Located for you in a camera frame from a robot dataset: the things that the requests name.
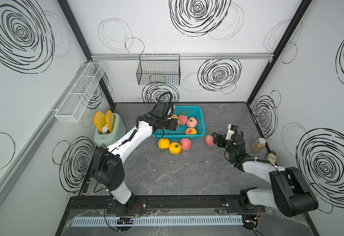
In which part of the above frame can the yellow peach front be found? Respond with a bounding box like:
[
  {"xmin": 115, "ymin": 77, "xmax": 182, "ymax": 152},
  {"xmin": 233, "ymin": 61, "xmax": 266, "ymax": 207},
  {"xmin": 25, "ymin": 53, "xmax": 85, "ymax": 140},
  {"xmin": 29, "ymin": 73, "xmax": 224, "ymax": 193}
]
[{"xmin": 172, "ymin": 114, "xmax": 180, "ymax": 126}]

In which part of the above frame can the pink peach with leaf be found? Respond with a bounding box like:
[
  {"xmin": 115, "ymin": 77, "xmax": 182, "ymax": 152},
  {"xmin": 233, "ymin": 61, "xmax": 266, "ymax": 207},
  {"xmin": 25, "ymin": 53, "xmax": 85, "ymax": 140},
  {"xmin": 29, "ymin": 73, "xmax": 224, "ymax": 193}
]
[{"xmin": 178, "ymin": 111, "xmax": 188, "ymax": 125}]

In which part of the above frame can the teal plastic basket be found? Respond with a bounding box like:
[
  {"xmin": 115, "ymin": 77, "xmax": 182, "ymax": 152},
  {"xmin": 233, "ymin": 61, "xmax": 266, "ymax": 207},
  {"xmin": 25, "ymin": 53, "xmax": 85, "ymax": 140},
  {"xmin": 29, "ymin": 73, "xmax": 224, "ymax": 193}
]
[{"xmin": 152, "ymin": 106, "xmax": 206, "ymax": 141}]

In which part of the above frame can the pink peach front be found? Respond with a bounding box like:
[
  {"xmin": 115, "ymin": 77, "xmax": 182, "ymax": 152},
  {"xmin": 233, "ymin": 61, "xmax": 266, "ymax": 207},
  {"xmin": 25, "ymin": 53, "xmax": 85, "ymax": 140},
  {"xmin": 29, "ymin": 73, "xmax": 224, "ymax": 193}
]
[{"xmin": 186, "ymin": 117, "xmax": 197, "ymax": 128}]

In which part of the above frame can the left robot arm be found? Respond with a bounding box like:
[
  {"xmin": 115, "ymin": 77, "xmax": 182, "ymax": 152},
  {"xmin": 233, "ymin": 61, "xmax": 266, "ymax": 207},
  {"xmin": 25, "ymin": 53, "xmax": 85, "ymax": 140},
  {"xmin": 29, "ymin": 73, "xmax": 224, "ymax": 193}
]
[{"xmin": 91, "ymin": 101, "xmax": 178, "ymax": 210}]

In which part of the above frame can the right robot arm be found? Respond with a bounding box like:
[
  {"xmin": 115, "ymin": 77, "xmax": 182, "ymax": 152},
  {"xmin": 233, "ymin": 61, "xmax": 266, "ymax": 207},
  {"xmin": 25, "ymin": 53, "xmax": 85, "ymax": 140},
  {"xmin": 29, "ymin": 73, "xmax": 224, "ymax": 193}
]
[{"xmin": 213, "ymin": 126, "xmax": 319, "ymax": 217}]

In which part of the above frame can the pink peach right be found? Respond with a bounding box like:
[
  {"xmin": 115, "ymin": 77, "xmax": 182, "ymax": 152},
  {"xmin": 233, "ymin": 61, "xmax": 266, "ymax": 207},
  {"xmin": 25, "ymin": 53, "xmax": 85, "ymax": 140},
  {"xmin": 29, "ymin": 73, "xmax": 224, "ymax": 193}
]
[{"xmin": 205, "ymin": 132, "xmax": 214, "ymax": 146}]

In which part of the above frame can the small brown glass bottle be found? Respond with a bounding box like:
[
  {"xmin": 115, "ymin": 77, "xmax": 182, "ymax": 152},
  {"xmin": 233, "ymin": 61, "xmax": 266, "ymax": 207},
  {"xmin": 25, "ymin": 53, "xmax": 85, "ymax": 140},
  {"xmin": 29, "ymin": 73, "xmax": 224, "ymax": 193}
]
[{"xmin": 250, "ymin": 138, "xmax": 266, "ymax": 153}]

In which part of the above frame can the yellow peach with leaf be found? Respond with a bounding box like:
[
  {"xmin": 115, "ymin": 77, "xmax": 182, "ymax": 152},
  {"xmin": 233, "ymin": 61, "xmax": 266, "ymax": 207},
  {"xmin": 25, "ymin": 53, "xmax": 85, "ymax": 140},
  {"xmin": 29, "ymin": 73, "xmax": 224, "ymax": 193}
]
[{"xmin": 169, "ymin": 142, "xmax": 182, "ymax": 154}]

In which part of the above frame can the pink peach centre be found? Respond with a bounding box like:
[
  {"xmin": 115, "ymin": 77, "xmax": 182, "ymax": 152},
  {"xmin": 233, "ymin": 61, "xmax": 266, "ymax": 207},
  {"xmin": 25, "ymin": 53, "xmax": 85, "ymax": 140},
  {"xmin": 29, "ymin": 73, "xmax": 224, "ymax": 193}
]
[{"xmin": 180, "ymin": 138, "xmax": 192, "ymax": 150}]

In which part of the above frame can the pale beige glass bottle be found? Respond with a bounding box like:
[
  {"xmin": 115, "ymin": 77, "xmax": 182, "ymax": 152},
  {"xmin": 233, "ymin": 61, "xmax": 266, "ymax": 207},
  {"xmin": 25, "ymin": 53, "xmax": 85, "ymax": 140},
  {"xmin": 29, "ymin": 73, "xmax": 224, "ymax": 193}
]
[{"xmin": 266, "ymin": 151, "xmax": 277, "ymax": 166}]

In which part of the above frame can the yellow toast slice right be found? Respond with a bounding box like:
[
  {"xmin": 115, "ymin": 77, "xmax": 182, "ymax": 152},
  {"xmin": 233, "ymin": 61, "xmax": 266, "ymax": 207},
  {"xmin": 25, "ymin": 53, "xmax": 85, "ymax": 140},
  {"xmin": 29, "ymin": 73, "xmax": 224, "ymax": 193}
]
[{"xmin": 106, "ymin": 110, "xmax": 115, "ymax": 133}]

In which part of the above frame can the yellow toast slice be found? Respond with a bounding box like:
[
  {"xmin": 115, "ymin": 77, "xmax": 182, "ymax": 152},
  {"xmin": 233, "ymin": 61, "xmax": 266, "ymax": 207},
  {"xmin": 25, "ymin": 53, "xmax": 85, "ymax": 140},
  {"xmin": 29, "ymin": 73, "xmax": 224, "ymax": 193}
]
[
  {"xmin": 93, "ymin": 111, "xmax": 106, "ymax": 133},
  {"xmin": 106, "ymin": 110, "xmax": 115, "ymax": 133}
]

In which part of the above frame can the yellow toast slice left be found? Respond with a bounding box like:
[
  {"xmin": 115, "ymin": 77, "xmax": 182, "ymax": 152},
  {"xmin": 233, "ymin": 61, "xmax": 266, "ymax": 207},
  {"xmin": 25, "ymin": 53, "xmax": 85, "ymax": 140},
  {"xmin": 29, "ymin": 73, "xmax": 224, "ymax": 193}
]
[{"xmin": 93, "ymin": 111, "xmax": 106, "ymax": 133}]

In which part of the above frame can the mint green toaster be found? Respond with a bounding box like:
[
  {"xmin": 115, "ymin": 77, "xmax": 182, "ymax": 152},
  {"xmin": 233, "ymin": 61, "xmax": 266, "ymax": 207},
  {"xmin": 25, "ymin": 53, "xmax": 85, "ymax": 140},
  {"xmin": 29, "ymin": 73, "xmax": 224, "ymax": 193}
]
[{"xmin": 94, "ymin": 113, "xmax": 126, "ymax": 147}]

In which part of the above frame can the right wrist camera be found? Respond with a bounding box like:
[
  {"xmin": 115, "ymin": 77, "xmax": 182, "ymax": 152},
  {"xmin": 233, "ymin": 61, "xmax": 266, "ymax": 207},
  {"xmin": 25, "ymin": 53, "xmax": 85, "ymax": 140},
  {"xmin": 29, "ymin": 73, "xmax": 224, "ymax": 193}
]
[{"xmin": 226, "ymin": 124, "xmax": 238, "ymax": 140}]

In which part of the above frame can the black wire wall basket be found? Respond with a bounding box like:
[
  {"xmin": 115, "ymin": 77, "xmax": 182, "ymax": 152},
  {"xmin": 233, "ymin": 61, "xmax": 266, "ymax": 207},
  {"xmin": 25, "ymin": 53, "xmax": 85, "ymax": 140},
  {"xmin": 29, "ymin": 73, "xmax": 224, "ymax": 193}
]
[{"xmin": 136, "ymin": 54, "xmax": 181, "ymax": 86}]

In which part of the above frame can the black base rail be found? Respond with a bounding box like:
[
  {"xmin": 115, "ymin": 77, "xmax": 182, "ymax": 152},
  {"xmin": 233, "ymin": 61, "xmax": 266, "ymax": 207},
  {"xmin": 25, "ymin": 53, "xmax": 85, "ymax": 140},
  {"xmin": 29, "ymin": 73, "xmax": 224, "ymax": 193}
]
[{"xmin": 66, "ymin": 195, "xmax": 267, "ymax": 215}]

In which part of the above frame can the white wire wall shelf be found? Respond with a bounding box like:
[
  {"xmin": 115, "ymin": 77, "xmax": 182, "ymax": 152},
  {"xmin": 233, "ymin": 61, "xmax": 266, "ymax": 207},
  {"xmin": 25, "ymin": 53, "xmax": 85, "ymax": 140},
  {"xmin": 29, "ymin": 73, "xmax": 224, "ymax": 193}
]
[{"xmin": 55, "ymin": 62, "xmax": 105, "ymax": 123}]

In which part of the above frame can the white slotted cable duct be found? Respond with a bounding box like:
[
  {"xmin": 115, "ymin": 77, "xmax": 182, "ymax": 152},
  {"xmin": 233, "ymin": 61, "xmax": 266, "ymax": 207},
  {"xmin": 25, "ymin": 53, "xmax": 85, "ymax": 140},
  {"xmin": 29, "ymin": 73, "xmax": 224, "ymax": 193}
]
[{"xmin": 71, "ymin": 215, "xmax": 244, "ymax": 227}]

